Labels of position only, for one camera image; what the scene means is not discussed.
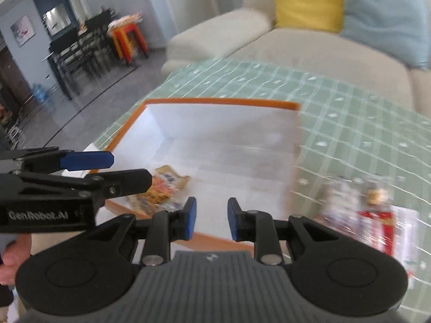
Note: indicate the clear cookie packet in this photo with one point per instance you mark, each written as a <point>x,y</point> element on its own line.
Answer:
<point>368,193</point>

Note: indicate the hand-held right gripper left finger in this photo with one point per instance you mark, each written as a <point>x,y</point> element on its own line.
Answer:
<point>189,218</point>

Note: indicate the wall mirror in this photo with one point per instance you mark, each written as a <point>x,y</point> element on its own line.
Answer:
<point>58,18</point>

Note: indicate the orange snack packet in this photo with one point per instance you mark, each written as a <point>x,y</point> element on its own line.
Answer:
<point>161,188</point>

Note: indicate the framed wall picture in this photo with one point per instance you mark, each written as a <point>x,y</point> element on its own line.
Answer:
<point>23,30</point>

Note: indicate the papers on stools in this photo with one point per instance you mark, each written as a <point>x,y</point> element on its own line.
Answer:
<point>123,20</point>

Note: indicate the green checked tablecloth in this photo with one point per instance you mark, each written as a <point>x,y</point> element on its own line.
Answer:
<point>353,121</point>

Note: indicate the person's left hand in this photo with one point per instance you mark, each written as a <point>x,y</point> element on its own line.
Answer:
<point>10,262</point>

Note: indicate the light blue pillow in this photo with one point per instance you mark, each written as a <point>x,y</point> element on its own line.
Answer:
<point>384,16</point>

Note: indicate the blue water bottle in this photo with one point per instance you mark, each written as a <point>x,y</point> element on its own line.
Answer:
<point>42,96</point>

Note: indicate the red snack packet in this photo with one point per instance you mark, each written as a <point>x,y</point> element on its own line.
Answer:
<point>377,230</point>

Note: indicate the black dining table and chairs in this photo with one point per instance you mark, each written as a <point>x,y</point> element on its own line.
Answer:
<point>77,53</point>

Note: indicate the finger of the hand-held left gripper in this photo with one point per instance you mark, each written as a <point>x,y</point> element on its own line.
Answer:
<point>129,181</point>
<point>88,160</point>

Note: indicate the beige sofa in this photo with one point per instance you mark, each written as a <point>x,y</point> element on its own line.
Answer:
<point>303,47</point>

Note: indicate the yellow pillow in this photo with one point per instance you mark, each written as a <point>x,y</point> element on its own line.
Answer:
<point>306,0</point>

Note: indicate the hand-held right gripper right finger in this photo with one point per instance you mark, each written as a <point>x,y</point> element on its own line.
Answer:
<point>234,220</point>

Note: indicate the orange storage box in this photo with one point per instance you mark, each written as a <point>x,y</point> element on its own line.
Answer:
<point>229,131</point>

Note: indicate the stacked orange plastic stools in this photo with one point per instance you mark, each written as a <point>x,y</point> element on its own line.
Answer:
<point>129,40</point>

